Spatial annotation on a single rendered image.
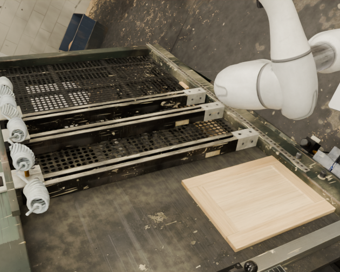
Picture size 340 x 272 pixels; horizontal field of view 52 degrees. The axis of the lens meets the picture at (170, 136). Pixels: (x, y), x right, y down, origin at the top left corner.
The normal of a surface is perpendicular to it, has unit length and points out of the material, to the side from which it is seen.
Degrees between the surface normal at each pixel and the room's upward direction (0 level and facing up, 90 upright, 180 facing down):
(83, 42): 90
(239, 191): 59
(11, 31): 90
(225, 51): 0
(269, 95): 49
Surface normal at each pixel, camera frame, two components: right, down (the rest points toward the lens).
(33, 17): 0.55, 0.36
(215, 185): 0.09, -0.83
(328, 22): -0.71, -0.27
